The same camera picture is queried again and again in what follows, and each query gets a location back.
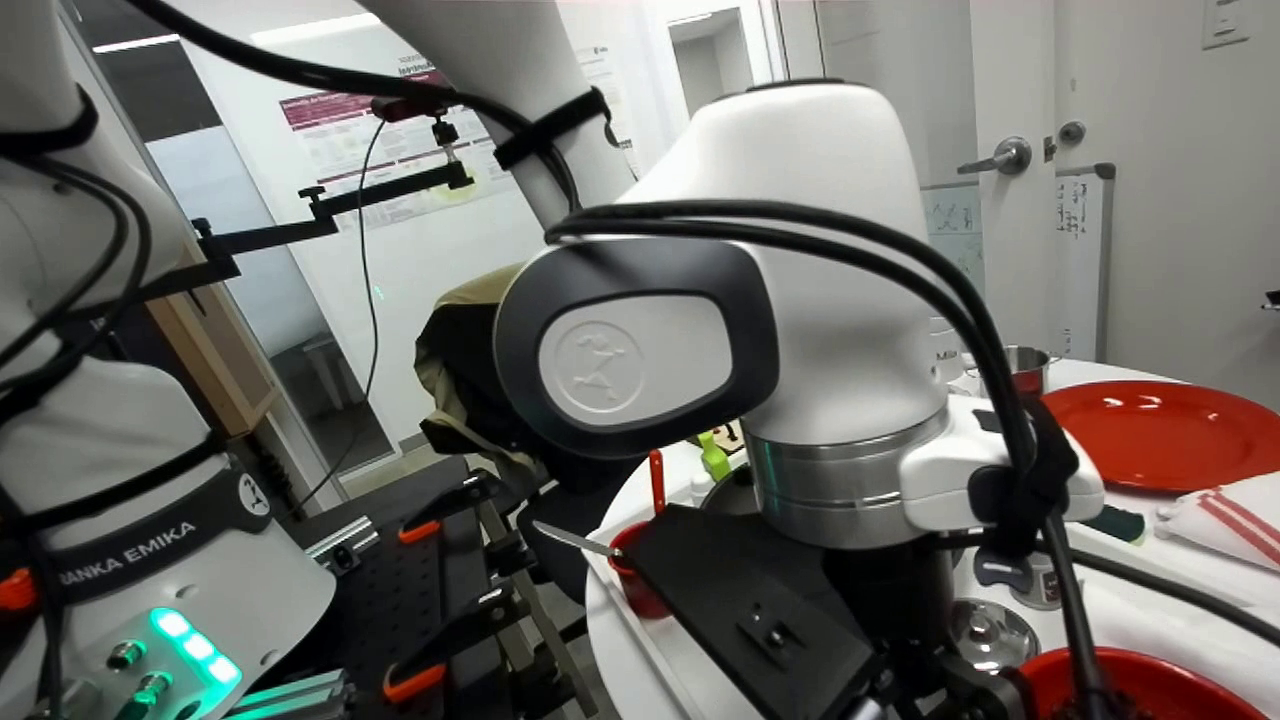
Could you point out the wall poster with pink header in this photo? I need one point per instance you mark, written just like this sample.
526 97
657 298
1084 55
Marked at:
333 145

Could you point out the silver door lock knob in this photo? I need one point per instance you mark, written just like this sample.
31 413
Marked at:
1066 139

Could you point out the tan wooden board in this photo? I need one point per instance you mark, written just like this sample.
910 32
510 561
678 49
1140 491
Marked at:
214 361

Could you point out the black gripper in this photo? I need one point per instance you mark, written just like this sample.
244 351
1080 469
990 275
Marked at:
904 641

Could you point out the small whiteboard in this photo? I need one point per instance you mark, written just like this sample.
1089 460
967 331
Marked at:
954 241

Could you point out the dark green sponge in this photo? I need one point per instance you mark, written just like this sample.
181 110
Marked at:
1115 521

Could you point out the small metal cup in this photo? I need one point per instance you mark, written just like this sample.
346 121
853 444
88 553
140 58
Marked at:
1024 364

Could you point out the small green plastic object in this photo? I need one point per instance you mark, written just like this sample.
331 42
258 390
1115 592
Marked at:
718 460

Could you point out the red flat plate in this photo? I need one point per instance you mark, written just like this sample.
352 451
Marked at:
1163 442

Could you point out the red bowl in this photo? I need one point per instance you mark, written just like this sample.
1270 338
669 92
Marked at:
1175 686

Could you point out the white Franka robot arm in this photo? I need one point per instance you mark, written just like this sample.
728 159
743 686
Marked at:
825 265

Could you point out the black office chair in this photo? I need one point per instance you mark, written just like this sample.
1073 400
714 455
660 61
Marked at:
465 385

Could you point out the silver fork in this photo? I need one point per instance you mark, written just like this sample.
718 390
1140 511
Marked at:
573 540

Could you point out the white printed paper sheet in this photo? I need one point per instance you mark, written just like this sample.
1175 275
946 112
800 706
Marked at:
1080 254

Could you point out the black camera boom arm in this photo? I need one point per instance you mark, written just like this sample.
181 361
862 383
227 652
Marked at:
386 192

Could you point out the orange clamp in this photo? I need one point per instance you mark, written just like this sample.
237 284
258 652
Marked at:
420 532
417 680

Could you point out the white red-striped napkin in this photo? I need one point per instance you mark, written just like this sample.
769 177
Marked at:
1224 525

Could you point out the black perforated mounting rack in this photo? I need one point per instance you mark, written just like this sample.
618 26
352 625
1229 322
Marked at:
424 602

